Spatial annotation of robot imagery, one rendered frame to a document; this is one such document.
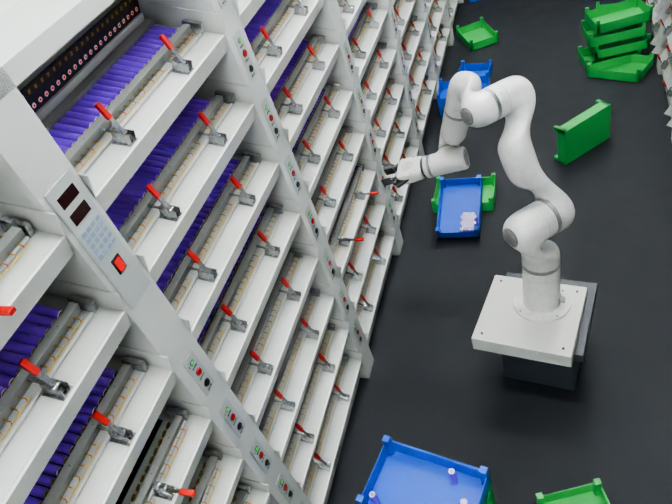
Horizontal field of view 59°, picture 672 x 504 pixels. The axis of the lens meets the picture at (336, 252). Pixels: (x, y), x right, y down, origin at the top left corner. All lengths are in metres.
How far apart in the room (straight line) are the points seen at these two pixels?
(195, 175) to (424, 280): 1.56
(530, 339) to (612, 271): 0.75
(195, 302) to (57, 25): 0.63
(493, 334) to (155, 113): 1.32
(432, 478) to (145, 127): 1.17
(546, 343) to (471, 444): 0.47
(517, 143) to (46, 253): 1.29
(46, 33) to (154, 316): 0.54
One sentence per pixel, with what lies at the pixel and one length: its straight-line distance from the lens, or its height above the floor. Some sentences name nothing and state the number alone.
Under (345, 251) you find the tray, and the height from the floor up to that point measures 0.52.
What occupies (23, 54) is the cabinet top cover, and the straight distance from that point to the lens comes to 1.06.
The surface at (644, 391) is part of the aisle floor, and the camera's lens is 2.37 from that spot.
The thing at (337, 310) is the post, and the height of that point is 0.44.
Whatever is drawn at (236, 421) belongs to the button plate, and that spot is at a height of 0.81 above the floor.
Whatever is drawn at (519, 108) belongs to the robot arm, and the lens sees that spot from 1.83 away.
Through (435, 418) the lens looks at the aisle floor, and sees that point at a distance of 2.32.
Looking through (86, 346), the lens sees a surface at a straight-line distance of 1.14.
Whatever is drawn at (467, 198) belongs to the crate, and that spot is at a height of 0.08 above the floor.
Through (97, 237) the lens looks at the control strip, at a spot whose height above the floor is 1.44.
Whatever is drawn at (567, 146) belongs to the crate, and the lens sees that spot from 3.19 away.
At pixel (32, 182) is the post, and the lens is 1.03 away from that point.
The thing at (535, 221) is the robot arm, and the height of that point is 0.74.
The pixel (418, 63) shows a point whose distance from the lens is 3.67.
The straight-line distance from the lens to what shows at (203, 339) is 1.52.
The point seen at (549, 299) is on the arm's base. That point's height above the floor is 0.40.
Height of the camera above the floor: 1.99
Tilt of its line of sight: 41 degrees down
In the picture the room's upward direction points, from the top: 21 degrees counter-clockwise
